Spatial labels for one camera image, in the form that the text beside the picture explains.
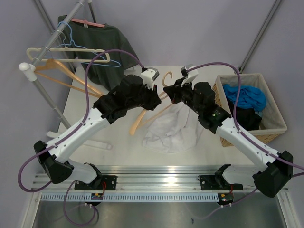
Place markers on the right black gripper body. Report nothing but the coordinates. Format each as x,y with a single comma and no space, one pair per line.
184,94

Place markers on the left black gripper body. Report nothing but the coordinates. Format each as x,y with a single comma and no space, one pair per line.
147,98

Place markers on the white t shirt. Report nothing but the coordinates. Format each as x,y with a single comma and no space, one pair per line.
176,131

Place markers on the bright blue t shirt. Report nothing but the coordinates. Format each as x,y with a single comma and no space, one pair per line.
249,97

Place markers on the black t shirt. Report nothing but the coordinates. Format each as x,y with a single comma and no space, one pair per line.
248,119

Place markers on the light blue wire hanger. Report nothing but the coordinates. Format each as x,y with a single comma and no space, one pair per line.
70,43

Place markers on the cream plastic hanger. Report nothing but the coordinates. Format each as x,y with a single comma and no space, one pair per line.
65,49

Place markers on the beige wooden hanger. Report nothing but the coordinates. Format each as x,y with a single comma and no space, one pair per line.
138,123

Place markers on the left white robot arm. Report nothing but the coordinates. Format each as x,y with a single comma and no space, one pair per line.
54,156

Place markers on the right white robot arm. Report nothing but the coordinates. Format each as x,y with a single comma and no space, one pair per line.
272,170

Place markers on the dark grey t shirt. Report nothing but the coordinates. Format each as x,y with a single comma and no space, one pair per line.
105,38

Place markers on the pink hanger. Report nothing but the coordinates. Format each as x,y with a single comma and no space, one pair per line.
88,23

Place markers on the wicker laundry basket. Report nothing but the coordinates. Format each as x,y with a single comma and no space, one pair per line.
272,123

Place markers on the metal clothes rack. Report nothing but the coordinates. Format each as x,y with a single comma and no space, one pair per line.
55,39

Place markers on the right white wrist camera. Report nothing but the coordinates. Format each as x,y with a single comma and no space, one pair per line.
188,75

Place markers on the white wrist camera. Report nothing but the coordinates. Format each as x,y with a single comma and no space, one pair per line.
188,75
148,76

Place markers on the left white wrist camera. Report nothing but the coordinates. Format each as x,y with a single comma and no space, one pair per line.
148,76

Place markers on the aluminium mounting rail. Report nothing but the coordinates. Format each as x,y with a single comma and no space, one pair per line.
152,178

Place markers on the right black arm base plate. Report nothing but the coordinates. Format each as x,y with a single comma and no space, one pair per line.
213,182

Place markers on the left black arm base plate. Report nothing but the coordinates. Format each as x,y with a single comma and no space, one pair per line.
108,182

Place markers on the white slotted cable duct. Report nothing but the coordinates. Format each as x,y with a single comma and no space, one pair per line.
132,197

